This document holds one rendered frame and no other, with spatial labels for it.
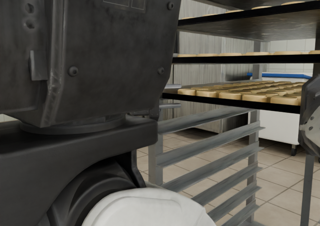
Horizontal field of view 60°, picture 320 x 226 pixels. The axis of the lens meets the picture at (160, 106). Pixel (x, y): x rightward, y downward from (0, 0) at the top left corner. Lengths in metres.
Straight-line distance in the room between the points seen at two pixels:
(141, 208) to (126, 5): 0.21
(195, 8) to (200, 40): 0.35
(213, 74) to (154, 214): 2.61
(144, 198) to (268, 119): 2.60
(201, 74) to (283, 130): 0.97
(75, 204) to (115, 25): 0.18
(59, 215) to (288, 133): 2.63
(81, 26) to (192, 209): 0.29
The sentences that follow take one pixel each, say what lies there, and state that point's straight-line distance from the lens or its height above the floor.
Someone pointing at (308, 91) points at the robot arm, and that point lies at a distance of 0.46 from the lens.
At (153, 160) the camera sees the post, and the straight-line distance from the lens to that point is 0.76.
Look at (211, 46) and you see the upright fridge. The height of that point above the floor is 1.03.
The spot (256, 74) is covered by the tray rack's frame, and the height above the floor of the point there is 0.81.
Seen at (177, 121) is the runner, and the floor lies 0.70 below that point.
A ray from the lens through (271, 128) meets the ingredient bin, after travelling 2.89.
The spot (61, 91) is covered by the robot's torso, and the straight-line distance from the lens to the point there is 0.22.
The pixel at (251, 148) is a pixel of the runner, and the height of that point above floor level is 0.51.
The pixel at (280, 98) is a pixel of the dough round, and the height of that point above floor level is 0.79.
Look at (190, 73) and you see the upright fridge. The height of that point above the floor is 0.75.
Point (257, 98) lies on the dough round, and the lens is 0.60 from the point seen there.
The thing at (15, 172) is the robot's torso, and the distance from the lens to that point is 0.26.
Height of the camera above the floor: 0.86
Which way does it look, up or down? 9 degrees down
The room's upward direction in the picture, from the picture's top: straight up
